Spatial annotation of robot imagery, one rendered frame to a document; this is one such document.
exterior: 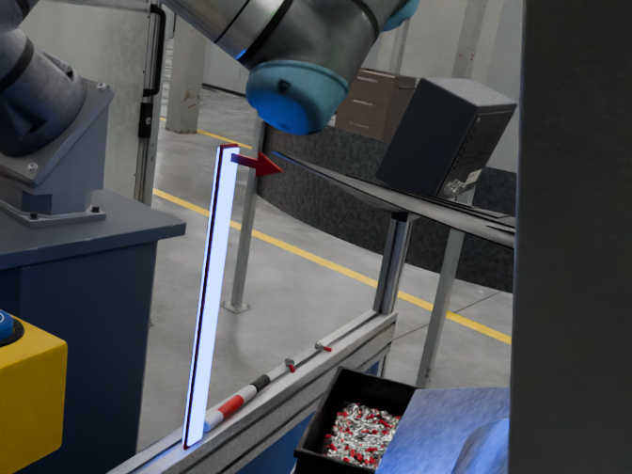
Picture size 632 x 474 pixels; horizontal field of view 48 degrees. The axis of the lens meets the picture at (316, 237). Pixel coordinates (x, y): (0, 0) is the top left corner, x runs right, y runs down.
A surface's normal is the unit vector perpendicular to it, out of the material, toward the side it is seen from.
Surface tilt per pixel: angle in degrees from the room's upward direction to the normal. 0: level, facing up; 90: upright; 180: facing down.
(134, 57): 90
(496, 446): 62
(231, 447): 90
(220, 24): 119
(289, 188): 90
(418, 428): 55
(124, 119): 90
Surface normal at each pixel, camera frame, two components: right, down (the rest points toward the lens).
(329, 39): 0.47, -0.14
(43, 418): 0.86, 0.28
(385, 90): -0.59, 0.15
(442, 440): -0.72, -0.64
